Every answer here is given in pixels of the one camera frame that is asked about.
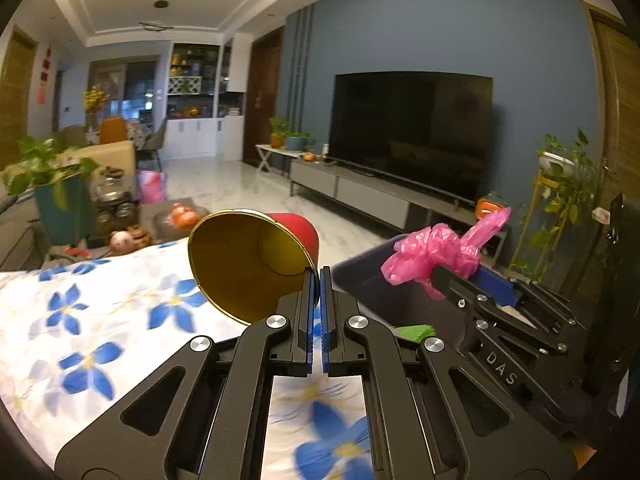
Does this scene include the black television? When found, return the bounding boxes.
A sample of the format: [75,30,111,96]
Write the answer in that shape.
[327,72,494,206]

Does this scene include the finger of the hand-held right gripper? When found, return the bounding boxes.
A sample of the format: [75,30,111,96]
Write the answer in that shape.
[431,265,571,356]
[475,266,586,333]

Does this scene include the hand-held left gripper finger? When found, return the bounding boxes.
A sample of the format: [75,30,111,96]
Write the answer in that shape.
[320,266,581,480]
[54,266,321,480]

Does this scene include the glass jar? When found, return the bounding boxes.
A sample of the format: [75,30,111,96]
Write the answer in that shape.
[95,167,138,236]

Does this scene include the fruit plate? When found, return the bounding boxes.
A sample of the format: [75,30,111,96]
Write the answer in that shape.
[152,202,211,233]

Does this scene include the purple plastic bin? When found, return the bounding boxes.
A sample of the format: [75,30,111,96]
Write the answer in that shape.
[332,234,481,346]

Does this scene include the white display cabinet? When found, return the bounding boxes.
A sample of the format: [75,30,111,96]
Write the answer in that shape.
[165,35,248,161]

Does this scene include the pink gift bag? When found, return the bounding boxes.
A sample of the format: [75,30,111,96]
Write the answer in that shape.
[136,170,166,204]

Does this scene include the blue floral tablecloth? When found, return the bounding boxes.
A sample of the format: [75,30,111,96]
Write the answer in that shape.
[0,240,376,480]

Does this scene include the light wooden door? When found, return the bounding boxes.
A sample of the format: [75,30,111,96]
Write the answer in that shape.
[0,25,38,156]
[585,5,640,211]

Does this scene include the grey dining chair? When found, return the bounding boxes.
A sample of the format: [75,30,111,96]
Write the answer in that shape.
[137,117,168,171]

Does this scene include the grey television cabinet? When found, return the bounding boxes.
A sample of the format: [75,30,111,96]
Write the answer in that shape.
[289,159,511,261]

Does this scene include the orange dining chair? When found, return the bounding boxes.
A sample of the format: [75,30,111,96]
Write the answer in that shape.
[98,116,128,146]

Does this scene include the small ceramic figurine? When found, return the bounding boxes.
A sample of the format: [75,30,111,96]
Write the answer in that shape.
[110,227,151,253]

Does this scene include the pink plastic bag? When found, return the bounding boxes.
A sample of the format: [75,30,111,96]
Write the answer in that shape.
[381,206,512,301]

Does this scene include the green foam sleeve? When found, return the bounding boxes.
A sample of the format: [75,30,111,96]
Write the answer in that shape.
[395,325,436,343]

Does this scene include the potted plant in teal pot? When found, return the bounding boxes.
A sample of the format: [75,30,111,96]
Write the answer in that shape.
[0,135,101,246]

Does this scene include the orange desk gadget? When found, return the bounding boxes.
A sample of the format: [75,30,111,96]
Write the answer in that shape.
[475,197,502,221]

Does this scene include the dark coffee table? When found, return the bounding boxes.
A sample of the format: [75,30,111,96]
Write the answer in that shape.
[45,202,211,261]

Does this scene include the yellow flower bouquet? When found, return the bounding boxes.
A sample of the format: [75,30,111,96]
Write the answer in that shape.
[82,86,111,113]

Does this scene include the red wall decorations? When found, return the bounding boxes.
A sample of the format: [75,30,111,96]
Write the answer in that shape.
[39,47,53,106]

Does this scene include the red paper cup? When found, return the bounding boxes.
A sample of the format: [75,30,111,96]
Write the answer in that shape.
[187,208,321,326]

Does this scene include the white folding side table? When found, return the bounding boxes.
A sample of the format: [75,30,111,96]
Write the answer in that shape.
[255,144,296,173]

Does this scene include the dark wooden door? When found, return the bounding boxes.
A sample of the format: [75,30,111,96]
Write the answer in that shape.
[243,27,285,161]

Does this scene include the tall plant on gold stand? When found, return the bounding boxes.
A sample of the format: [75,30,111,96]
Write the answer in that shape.
[510,130,606,281]

